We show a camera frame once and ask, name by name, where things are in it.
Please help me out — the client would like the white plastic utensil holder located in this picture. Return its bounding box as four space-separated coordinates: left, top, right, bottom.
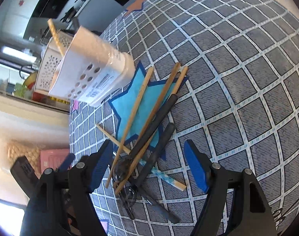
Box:
49 26 135 107

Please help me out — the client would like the black chopstick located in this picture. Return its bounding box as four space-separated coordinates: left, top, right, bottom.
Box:
128 177 180 224

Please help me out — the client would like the blue patterned handle chopstick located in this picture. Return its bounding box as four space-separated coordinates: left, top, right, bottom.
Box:
146 162 187 191

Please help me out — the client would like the grey checkered tablecloth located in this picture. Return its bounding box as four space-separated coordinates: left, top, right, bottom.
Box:
68 0 299 236

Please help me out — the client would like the white perforated storage cart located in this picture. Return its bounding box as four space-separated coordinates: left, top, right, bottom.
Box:
34 30 73 96

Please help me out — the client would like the long light wooden chopstick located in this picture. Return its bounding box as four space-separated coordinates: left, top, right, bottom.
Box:
106 67 154 188

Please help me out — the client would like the pale thin bamboo chopstick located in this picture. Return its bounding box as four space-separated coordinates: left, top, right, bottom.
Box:
96 124 131 154

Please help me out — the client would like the black handled metal spoon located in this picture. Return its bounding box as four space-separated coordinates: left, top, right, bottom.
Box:
119 123 175 219

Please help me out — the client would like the pink plastic stool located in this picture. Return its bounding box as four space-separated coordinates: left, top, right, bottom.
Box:
40 149 70 173

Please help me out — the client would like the ridged bamboo chopstick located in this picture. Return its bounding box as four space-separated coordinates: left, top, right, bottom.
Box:
47 19 64 56

